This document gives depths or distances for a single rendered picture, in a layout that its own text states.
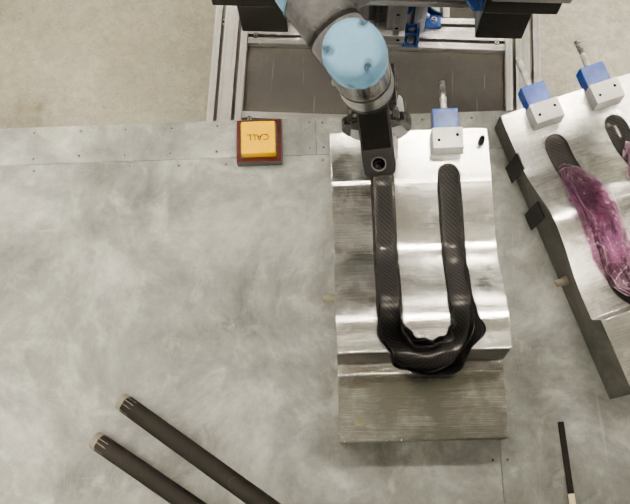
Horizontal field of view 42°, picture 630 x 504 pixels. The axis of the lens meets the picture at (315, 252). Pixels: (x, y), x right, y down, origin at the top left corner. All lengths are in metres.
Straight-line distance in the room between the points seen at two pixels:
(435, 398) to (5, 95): 1.69
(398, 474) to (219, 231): 0.50
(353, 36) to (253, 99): 1.19
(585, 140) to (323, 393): 0.61
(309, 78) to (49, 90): 0.79
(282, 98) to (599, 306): 1.10
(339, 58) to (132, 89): 1.54
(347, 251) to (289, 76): 0.95
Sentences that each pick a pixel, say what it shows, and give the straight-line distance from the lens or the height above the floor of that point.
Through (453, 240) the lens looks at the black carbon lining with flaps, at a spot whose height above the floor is 0.88.
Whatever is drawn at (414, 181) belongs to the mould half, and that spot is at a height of 0.89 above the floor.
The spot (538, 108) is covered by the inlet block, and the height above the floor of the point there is 0.88.
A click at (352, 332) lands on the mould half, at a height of 0.93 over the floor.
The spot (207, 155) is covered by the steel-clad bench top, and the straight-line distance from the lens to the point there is 1.49.
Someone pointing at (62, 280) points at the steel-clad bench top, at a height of 0.80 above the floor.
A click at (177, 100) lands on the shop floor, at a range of 2.45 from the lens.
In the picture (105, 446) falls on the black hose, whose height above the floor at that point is 0.83.
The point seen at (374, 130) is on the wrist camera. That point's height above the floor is 1.09.
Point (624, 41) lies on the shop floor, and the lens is 2.61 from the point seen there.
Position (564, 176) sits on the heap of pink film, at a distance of 1.42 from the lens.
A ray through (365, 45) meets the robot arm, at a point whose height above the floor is 1.29.
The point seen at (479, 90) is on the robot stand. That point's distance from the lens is 2.21.
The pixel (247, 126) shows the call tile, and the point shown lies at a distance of 1.46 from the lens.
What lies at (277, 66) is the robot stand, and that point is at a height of 0.21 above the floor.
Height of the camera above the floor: 2.17
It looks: 75 degrees down
